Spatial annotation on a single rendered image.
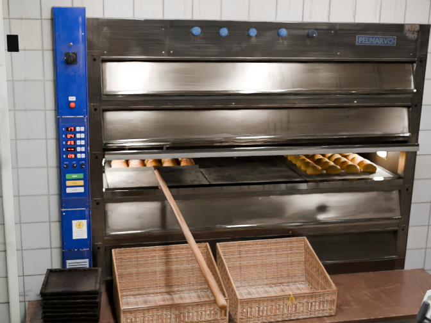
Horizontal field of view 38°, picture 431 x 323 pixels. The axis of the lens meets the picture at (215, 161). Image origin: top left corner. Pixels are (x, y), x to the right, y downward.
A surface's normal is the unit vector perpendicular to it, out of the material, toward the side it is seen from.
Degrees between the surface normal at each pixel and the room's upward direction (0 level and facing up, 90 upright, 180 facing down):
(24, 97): 90
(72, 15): 90
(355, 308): 0
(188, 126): 70
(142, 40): 91
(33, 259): 90
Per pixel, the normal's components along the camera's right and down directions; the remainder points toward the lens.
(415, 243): 0.22, 0.25
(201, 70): 0.22, -0.10
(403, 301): 0.03, -0.97
